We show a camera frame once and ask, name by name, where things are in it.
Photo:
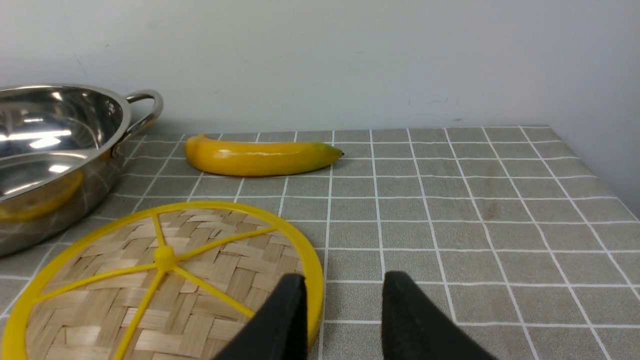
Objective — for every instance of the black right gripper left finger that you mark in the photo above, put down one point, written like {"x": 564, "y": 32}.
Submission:
{"x": 278, "y": 331}

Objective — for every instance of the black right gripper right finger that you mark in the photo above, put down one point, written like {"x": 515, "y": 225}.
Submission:
{"x": 414, "y": 328}

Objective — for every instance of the yellow banana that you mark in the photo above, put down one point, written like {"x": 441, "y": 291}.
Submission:
{"x": 244, "y": 159}

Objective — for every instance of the grey checkered tablecloth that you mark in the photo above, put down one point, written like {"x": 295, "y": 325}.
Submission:
{"x": 504, "y": 229}

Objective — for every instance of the stainless steel pot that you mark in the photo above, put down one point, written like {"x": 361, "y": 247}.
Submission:
{"x": 62, "y": 150}

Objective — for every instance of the yellow bamboo steamer lid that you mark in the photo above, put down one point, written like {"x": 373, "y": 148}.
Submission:
{"x": 175, "y": 282}

